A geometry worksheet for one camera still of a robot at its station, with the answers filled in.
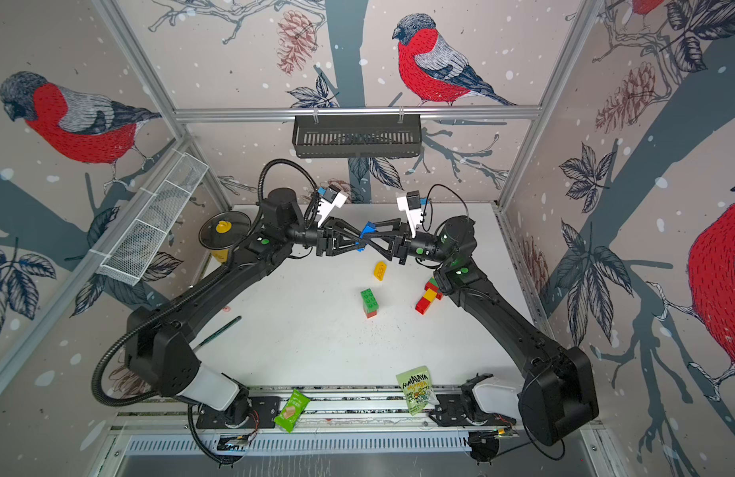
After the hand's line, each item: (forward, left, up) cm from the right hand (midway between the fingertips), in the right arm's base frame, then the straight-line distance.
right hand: (370, 233), depth 64 cm
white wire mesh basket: (+3, +68, -15) cm, 69 cm away
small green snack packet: (-29, +20, -36) cm, 50 cm away
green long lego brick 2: (+9, -19, -35) cm, 41 cm away
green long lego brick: (-2, +1, -28) cm, 28 cm away
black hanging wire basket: (+54, +14, -9) cm, 57 cm away
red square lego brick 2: (0, -15, -35) cm, 38 cm away
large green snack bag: (-22, -13, -37) cm, 45 cm away
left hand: (-2, +1, -1) cm, 2 cm away
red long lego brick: (+8, -18, -35) cm, 40 cm away
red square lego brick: (-2, +1, -36) cm, 36 cm away
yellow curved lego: (+14, -1, -36) cm, 38 cm away
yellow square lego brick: (+4, -18, -35) cm, 39 cm away
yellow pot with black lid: (+20, +52, -24) cm, 60 cm away
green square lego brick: (-4, +1, -29) cm, 29 cm away
